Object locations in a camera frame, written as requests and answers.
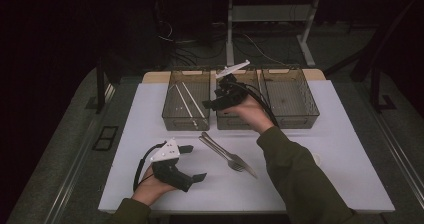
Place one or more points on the dark metal stand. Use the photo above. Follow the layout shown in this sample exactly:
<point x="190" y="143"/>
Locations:
<point x="375" y="84"/>

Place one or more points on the person's left hand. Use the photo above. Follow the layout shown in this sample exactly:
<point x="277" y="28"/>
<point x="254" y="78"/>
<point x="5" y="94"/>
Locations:
<point x="150" y="187"/>

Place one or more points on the person's right hand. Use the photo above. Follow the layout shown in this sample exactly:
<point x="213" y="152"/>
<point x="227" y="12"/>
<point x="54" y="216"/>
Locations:
<point x="250" y="112"/>

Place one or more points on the tan wooden board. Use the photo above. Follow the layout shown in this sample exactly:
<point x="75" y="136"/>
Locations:
<point x="153" y="76"/>

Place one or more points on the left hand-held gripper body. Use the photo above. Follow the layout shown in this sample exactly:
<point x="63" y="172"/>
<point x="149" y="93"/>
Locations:
<point x="166" y="170"/>

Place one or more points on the transparent grey plastic bin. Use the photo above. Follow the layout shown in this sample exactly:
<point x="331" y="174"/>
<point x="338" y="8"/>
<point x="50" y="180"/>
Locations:
<point x="290" y="97"/>
<point x="230" y="122"/>
<point x="200" y="90"/>

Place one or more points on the white chopstick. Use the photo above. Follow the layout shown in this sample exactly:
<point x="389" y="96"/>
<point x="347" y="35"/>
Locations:
<point x="195" y="104"/>
<point x="184" y="104"/>

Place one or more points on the steel table knife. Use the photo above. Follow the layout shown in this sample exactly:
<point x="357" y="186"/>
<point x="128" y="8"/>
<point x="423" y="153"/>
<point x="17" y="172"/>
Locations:
<point x="250" y="170"/>

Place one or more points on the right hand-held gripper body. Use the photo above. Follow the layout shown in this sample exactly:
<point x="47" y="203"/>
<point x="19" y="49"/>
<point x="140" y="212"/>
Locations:
<point x="228" y="95"/>

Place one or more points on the white metal stand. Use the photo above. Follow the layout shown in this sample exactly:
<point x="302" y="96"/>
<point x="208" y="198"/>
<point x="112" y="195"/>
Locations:
<point x="230" y="34"/>

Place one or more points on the steel fork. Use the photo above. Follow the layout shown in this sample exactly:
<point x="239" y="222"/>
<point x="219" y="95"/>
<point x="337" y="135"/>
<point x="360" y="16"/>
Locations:
<point x="235" y="165"/>

